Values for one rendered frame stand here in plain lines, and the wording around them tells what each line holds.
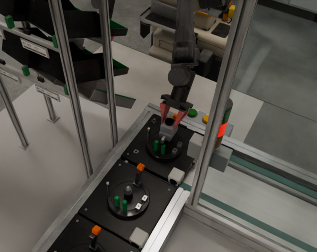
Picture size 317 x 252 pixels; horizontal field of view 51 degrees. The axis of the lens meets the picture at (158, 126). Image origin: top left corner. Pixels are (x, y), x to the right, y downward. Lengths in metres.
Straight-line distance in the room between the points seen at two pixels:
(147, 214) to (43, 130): 0.63
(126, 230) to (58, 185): 0.36
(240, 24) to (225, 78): 0.13
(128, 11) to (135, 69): 2.17
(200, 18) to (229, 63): 1.44
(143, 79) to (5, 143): 0.70
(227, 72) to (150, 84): 0.97
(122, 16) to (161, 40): 1.88
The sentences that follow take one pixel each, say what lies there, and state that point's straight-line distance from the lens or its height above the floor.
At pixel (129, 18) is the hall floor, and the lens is 3.74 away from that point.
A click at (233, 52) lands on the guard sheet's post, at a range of 0.68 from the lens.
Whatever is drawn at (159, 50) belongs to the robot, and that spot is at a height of 0.80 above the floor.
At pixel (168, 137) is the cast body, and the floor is 1.07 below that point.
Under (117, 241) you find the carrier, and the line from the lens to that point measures 1.09.
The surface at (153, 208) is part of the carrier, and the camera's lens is 1.13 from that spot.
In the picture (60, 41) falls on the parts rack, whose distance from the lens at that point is 0.84.
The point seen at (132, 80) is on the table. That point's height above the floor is 0.86.
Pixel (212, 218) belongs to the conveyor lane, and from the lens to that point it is 1.16.
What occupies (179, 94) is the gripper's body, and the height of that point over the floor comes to 1.21.
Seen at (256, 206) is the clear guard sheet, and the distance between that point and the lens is 1.03.
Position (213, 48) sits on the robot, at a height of 0.74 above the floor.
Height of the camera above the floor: 1.98
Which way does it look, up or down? 50 degrees down
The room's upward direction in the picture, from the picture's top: 4 degrees clockwise
